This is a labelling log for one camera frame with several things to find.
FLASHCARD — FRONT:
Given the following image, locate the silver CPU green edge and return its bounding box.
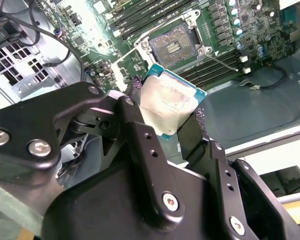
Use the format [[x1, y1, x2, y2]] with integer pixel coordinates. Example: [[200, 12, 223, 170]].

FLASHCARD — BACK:
[[141, 62, 208, 142]]

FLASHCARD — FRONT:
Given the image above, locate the metal wire locking lever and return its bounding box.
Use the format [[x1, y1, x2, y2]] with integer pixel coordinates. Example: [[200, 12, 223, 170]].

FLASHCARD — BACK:
[[206, 54, 240, 73]]

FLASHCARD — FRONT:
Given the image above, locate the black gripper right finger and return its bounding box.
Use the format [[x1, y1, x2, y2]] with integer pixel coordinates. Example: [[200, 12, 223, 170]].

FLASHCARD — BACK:
[[177, 107, 300, 240]]

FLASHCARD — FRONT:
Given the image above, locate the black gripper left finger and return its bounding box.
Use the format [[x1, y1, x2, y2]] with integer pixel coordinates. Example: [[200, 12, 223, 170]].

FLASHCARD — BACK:
[[0, 77, 186, 227]]

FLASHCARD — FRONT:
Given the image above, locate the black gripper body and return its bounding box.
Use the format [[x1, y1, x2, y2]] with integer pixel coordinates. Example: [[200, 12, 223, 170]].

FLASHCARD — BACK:
[[41, 159, 228, 240]]

